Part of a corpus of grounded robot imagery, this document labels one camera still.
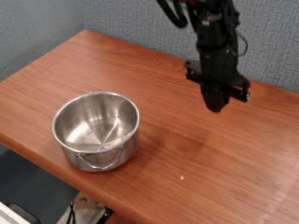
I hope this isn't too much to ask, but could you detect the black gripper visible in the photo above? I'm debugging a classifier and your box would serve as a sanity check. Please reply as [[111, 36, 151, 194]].
[[185, 44, 251, 113]]

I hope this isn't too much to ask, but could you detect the stainless steel pot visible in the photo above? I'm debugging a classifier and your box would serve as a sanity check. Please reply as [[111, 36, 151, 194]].
[[52, 91, 141, 172]]

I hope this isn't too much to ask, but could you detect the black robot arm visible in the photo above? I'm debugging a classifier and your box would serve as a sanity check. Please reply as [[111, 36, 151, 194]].
[[186, 0, 251, 113]]

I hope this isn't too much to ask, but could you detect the white object bottom left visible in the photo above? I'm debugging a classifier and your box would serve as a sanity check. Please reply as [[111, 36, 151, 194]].
[[0, 202, 40, 224]]

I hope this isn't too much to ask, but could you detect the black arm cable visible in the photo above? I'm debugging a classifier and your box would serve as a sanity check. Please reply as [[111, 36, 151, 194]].
[[155, 0, 190, 30]]

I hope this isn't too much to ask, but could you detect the table leg bracket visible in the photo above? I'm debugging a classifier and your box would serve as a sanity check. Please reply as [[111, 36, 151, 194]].
[[56, 192, 114, 224]]

